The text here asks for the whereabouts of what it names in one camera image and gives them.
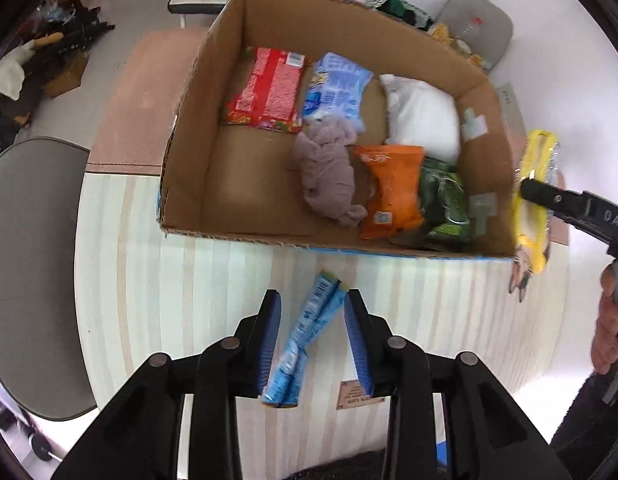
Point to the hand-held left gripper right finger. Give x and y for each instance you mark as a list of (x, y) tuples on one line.
[(359, 345)]

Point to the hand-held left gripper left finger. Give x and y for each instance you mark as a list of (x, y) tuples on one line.
[(271, 345)]

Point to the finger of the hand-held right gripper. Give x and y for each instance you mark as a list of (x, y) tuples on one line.
[(549, 197)]

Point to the long blue snack packet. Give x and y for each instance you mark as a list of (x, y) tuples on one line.
[(309, 330)]

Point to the yellow clear packet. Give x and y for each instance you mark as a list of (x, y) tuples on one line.
[(534, 160)]

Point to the green snack packet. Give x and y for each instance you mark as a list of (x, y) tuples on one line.
[(444, 200)]

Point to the white soft plastic bag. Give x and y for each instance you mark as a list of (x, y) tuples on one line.
[(424, 117)]

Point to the orange snack packet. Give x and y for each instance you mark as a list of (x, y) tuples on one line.
[(394, 190)]

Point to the grey cloth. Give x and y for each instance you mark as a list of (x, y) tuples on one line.
[(326, 170)]

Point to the light blue tissue packet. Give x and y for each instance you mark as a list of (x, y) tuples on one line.
[(336, 87)]

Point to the red snack packet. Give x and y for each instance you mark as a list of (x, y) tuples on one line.
[(269, 87)]

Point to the person's right hand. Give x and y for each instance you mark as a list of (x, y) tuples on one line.
[(606, 330)]

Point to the striped tablecloth with cat print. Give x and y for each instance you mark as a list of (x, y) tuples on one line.
[(164, 285)]

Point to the yellow plastic bags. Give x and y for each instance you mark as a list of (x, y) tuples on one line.
[(454, 42)]

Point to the grey chair with clutter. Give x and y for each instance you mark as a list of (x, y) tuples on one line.
[(481, 20)]

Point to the black and white patterned bag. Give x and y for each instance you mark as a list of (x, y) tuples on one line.
[(399, 10)]

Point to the grey round-backed chair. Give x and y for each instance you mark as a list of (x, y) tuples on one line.
[(34, 270)]

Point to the small brown cardboard box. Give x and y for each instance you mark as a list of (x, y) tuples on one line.
[(66, 75)]

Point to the white folding bed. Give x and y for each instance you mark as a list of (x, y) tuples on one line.
[(196, 0)]

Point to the white goose plush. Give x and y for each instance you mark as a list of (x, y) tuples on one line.
[(11, 72)]

